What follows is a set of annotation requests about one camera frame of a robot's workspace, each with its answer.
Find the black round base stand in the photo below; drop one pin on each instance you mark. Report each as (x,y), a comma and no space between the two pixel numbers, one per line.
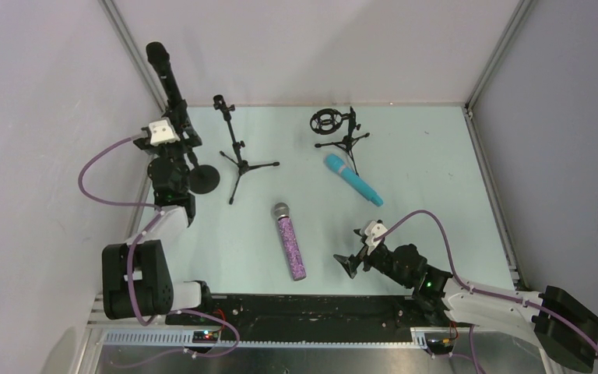
(202,178)

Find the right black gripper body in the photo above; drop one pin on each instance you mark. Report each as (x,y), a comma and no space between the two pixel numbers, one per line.
(363,255)

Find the circuit board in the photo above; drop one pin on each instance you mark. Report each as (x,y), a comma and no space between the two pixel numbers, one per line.
(440,347)
(205,337)

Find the right circuit board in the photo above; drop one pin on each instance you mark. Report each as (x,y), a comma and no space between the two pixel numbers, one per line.
(440,347)

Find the purple glitter microphone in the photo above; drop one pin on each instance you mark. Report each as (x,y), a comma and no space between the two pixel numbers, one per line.
(288,238)

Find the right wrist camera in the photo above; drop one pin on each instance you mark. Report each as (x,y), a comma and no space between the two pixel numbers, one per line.
(371,234)

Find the blue microphone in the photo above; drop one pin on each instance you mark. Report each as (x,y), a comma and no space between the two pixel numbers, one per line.
(339,167)

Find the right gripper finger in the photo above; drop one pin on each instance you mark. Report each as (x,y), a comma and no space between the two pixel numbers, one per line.
(350,264)
(357,235)

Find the black microphone orange end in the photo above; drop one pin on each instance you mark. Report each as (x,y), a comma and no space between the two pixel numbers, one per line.
(159,59)

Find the left circuit board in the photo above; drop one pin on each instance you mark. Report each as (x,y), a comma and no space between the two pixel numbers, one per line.
(205,337)

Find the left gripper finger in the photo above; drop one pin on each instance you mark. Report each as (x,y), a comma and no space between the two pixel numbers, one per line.
(170,115)
(189,137)

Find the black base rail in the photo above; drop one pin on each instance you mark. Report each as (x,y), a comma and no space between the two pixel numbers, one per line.
(322,319)

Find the tall black tripod stand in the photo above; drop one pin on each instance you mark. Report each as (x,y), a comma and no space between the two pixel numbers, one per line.
(243,166)

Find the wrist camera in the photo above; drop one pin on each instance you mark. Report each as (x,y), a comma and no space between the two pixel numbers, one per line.
(371,234)
(161,132)

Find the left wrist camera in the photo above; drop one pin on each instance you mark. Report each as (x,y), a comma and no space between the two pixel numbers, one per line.
(161,132)

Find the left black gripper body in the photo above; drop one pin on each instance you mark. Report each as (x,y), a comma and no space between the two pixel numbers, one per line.
(184,133)

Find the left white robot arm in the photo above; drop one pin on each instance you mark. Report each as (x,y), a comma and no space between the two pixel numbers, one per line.
(135,276)

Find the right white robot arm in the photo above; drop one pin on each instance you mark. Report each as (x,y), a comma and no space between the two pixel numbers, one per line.
(552,320)

